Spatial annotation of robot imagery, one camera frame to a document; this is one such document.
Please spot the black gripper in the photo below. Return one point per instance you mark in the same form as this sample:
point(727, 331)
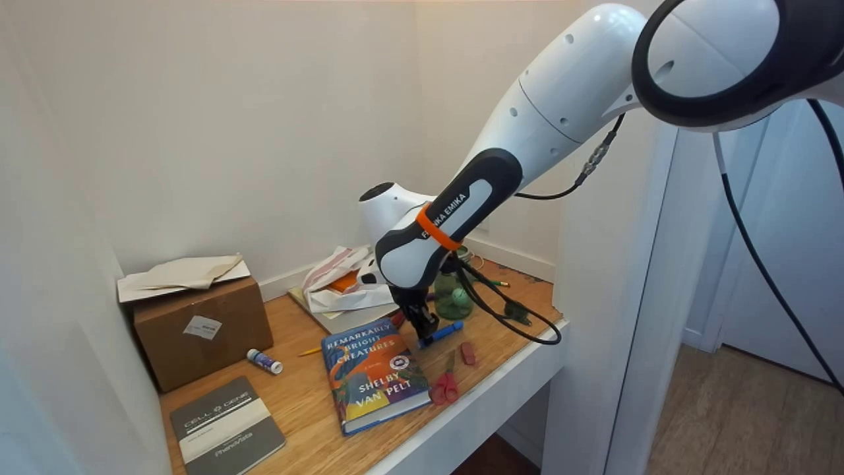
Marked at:
point(409, 305)

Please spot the blue marker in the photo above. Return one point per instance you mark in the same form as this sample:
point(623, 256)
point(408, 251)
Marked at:
point(449, 331)

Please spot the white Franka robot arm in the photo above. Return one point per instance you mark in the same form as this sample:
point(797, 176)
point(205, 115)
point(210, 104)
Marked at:
point(563, 95)

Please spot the green glass jar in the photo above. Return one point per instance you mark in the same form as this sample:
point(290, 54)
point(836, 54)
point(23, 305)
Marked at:
point(455, 300)

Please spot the small red eraser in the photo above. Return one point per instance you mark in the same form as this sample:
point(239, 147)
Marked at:
point(467, 355)

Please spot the colourful hardcover book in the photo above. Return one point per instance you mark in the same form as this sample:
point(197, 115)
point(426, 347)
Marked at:
point(372, 379)

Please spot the gray flat folder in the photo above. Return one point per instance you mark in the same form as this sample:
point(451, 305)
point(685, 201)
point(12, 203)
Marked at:
point(339, 321)

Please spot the green pencil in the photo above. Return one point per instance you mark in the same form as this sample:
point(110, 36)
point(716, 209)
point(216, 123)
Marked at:
point(495, 281)

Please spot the white plastic bag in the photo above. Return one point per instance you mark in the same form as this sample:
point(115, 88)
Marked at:
point(347, 285)

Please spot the small dark clip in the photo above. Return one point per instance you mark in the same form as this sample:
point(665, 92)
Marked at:
point(518, 313)

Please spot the yellow pencil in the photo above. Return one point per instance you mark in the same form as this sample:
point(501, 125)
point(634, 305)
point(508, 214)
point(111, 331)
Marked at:
point(313, 351)

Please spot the white glue stick blue cap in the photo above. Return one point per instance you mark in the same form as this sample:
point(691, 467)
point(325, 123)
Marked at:
point(263, 359)

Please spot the gray notebook with white band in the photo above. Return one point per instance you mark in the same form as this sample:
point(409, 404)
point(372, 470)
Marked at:
point(228, 428)

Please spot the brown cardboard box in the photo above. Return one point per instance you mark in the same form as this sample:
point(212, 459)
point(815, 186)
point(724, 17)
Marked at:
point(201, 333)

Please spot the crumpled beige paper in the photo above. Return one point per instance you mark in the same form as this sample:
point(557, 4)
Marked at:
point(181, 276)

